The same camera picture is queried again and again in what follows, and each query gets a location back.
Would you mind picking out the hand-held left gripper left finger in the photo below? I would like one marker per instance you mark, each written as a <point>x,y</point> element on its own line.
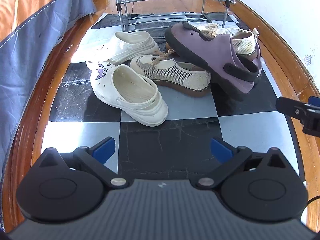
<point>106,148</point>

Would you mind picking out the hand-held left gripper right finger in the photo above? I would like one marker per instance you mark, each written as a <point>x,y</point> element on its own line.
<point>220,148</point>

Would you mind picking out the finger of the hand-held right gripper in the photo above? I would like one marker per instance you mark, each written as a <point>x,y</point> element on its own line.
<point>315,100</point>
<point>292,108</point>

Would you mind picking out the white clog with purple charms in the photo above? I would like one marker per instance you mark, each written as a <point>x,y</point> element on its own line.
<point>130,90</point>

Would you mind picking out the beige mesh sneaker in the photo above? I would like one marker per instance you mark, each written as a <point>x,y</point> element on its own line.
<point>243,41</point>
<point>175,73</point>

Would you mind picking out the plain white clog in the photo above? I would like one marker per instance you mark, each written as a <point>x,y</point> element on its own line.
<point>132,43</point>

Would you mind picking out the orange and grey bed sheet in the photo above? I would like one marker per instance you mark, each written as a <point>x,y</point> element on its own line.
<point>30,42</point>

